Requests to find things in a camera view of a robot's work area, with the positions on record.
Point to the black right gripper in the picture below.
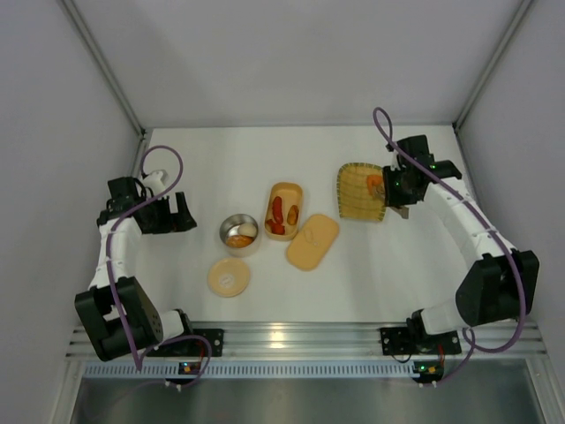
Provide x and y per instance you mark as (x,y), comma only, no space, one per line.
(393,187)

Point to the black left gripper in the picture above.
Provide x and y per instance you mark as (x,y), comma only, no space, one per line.
(167,214)

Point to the metal tongs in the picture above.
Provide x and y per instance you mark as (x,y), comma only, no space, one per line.
(403,211)

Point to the orange fried dumpling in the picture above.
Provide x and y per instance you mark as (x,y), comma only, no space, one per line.
(374,180)

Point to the sesame bread bun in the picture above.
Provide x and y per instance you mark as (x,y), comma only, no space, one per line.
(238,241)

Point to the white egg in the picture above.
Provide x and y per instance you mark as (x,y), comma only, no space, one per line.
(248,230)

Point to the round tan bowl lid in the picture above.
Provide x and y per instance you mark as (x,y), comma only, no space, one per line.
(228,277)

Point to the red chicken wing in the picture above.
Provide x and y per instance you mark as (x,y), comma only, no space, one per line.
(276,228)

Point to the red sausage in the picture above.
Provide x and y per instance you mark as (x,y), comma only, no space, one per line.
(277,209)

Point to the tan oblong box lid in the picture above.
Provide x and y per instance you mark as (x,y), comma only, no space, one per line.
(312,242)

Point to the brown roasted potato piece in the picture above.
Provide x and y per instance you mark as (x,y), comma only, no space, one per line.
(293,215)

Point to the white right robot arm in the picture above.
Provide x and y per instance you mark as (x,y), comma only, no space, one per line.
(500,280)

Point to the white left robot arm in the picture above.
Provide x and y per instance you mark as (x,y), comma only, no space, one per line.
(115,311)

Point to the tan oblong lunch box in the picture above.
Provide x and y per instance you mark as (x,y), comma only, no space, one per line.
(292,194)

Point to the woven bamboo tray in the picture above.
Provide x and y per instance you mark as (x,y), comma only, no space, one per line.
(354,198)

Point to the round steel bowl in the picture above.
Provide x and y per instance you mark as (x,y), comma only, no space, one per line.
(229,227)

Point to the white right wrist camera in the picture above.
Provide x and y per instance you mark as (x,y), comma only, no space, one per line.
(397,162)

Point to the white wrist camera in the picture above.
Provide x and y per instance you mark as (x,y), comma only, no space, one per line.
(156,182)
(397,162)

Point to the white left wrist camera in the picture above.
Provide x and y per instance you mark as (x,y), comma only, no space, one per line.
(156,182)

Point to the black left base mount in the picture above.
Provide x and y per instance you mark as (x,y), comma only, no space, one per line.
(202,342)

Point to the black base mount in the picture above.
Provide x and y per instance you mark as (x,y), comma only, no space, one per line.
(202,342)
(399,341)

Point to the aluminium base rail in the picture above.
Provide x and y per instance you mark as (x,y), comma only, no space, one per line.
(319,340)

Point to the slotted grey cable duct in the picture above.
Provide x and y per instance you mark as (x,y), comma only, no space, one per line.
(263,369)

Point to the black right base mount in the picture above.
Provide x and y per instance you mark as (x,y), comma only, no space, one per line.
(399,341)

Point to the right aluminium frame post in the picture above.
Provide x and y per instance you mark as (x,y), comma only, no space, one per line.
(494,60)

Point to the aluminium frame post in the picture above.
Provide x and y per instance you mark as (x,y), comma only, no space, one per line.
(86,36)
(494,60)

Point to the left aluminium frame post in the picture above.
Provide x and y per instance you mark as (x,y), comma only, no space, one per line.
(86,36)

